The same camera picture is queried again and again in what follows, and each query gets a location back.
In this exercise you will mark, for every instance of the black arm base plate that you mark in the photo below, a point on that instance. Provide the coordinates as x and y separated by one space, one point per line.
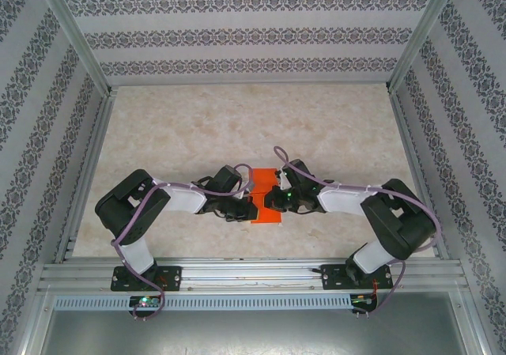
332 278
174 278

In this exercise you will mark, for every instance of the small controller board with LEDs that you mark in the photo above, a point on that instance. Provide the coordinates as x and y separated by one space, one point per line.
361 300
144 301

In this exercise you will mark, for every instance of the aluminium frame bar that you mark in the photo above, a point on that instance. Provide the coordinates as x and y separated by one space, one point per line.
33 323
472 323

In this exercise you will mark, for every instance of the grey metal panel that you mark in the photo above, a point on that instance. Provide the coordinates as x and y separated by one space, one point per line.
253 335

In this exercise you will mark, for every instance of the orange square paper sheet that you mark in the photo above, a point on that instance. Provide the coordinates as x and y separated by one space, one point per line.
263 179

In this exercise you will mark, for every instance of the aluminium frame post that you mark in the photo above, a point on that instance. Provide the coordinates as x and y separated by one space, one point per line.
77 35
421 35

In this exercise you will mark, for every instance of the long aluminium mounting rail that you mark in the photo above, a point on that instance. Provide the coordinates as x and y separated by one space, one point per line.
245 276

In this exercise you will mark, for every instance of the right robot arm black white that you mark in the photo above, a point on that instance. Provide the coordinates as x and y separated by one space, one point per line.
399 224

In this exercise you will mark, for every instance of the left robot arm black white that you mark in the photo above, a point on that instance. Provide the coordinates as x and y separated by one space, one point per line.
126 208

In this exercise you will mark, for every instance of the aluminium table side rail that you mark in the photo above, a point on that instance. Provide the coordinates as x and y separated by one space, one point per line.
411 153
89 173

